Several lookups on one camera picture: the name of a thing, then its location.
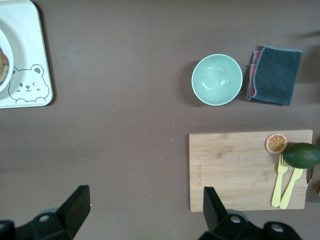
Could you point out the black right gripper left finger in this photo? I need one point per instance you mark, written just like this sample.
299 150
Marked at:
76 207

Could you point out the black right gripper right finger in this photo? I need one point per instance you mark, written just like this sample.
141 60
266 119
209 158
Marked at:
212 210

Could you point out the bread slice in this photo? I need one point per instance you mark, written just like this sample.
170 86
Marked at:
3 67

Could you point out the white round plate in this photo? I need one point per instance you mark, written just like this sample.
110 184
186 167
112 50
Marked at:
8 47

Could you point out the bamboo cutting board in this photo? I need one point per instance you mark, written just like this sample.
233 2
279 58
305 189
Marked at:
232 172

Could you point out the yellow plastic fork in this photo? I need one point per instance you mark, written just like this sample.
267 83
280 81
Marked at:
278 185

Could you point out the yellow plastic knife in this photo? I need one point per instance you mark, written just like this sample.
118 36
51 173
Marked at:
290 190

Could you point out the orange slice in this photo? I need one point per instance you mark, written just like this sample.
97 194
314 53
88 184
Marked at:
275 143

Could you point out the small dark metal utensil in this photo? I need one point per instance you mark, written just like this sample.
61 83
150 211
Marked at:
310 178

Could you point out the green avocado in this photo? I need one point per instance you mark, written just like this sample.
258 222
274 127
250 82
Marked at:
302 155

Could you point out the pale green bowl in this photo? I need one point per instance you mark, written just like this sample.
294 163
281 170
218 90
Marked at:
217 80

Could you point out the grey and pink folded cloth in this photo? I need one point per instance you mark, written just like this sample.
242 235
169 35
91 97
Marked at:
277 75

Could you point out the cream bear print tray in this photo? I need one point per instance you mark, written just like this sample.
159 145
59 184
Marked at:
27 37

